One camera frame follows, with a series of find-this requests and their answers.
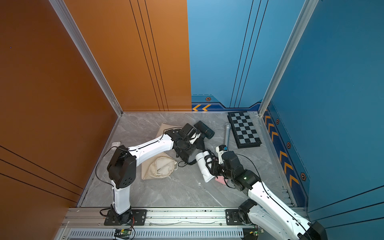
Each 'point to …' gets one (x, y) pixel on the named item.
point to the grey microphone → (227, 127)
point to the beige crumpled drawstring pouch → (160, 166)
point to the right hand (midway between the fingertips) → (208, 164)
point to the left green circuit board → (122, 233)
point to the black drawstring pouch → (188, 155)
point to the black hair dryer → (203, 130)
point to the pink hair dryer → (221, 179)
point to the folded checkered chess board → (243, 129)
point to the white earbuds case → (115, 144)
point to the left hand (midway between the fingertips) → (194, 147)
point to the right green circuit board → (252, 233)
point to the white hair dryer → (206, 172)
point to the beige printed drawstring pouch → (164, 127)
